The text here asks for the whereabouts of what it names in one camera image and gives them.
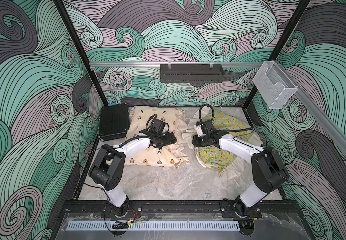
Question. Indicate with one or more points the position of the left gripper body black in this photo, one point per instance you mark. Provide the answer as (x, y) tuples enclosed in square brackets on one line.
[(163, 140)]

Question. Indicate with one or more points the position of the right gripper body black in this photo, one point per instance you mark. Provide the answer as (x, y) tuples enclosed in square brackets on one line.
[(201, 141)]

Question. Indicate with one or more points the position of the green lemon print pillow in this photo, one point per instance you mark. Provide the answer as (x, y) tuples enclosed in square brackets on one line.
[(219, 150)]

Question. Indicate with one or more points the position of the cream animal print pillow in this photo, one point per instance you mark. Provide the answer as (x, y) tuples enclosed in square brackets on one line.
[(169, 156)]

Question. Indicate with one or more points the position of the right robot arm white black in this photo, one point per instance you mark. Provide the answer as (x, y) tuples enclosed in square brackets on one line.
[(268, 169)]

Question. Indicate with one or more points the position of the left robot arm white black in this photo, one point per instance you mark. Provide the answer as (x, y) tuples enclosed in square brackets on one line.
[(108, 166)]

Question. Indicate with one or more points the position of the black case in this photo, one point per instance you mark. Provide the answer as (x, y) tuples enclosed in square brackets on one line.
[(114, 122)]

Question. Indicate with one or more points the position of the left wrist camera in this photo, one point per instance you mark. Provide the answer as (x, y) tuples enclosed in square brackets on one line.
[(158, 126)]

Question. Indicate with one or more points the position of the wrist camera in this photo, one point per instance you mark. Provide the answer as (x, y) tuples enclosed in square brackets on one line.
[(204, 128), (158, 126)]

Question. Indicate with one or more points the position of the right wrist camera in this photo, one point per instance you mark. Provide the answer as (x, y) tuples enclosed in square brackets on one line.
[(204, 128)]

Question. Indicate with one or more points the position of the black wall tray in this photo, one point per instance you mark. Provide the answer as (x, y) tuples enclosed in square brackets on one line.
[(195, 74)]

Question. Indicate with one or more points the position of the clear acrylic wall bin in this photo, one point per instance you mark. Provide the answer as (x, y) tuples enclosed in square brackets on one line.
[(274, 84)]

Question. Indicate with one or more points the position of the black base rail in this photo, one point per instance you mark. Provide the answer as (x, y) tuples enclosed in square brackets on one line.
[(143, 208)]

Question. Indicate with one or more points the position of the white slotted cable duct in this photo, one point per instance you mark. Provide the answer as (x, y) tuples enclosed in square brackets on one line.
[(187, 225)]

